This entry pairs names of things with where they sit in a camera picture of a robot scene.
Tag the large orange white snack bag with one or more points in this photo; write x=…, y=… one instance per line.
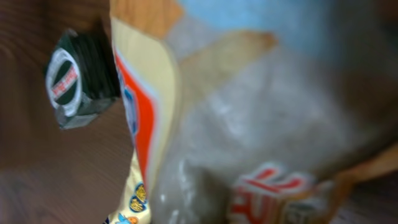
x=254, y=111

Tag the dark green Zam-Buk box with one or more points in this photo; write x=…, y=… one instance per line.
x=80, y=78

